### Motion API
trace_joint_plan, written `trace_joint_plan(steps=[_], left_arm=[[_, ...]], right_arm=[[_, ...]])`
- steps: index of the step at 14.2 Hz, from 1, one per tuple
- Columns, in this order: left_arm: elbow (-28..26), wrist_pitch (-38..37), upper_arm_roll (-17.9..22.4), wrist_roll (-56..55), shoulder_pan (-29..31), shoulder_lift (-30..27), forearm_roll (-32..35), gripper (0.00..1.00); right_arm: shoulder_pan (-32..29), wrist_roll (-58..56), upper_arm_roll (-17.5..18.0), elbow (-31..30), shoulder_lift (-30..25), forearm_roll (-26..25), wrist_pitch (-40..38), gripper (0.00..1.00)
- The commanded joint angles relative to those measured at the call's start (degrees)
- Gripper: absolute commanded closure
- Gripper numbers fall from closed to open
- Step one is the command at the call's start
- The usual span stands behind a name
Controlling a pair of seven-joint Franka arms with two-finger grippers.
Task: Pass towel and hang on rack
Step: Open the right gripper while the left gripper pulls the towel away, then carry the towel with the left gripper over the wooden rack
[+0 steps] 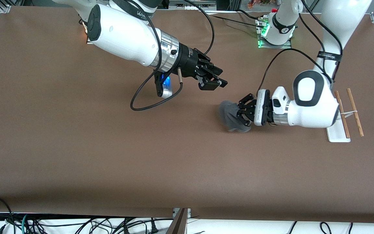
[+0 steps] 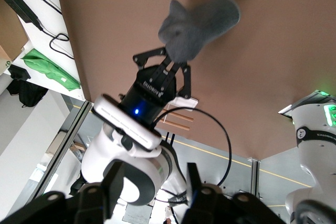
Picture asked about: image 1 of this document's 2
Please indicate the brown metal frame post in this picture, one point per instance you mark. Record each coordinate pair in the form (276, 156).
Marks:
(179, 226)

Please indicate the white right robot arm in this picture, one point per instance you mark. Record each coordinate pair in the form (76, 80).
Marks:
(122, 35)

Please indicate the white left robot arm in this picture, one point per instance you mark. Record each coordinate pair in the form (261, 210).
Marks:
(313, 104)

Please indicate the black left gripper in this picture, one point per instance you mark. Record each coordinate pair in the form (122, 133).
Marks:
(247, 110)

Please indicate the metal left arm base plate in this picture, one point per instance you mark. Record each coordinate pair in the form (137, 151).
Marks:
(286, 46)

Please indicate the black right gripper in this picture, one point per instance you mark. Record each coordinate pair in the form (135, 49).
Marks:
(188, 60)

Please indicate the brown table cover sheet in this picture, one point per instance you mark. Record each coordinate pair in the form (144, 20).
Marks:
(187, 162)

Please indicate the grey microfibre towel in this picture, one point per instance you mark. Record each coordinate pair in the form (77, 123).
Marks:
(229, 113)

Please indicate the red orange small objects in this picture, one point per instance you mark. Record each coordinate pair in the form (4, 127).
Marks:
(258, 3)

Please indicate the white power strip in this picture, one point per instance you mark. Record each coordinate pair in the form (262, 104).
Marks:
(193, 7)

